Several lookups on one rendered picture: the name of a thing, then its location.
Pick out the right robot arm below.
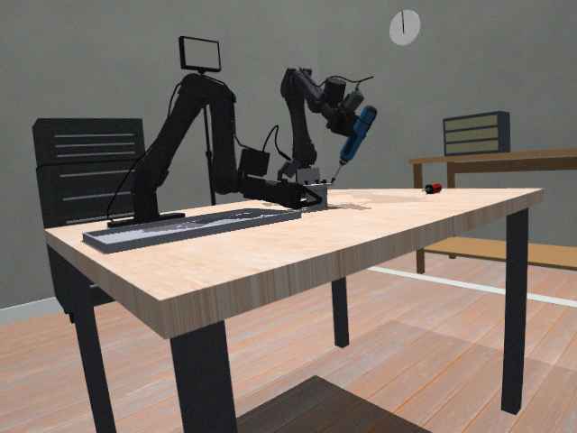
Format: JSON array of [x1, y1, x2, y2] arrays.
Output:
[[107, 73, 270, 227]]

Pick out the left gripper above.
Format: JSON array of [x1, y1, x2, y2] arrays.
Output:
[[326, 93, 359, 137]]

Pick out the dark blue electric screwdriver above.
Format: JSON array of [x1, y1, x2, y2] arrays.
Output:
[[334, 106, 377, 179]]

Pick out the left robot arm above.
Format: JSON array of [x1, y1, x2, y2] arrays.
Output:
[[280, 68, 364, 169]]

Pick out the dark grey cylinder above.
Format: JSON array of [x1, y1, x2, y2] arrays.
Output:
[[306, 186, 329, 210]]

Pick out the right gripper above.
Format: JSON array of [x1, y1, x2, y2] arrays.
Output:
[[262, 161, 322, 209]]

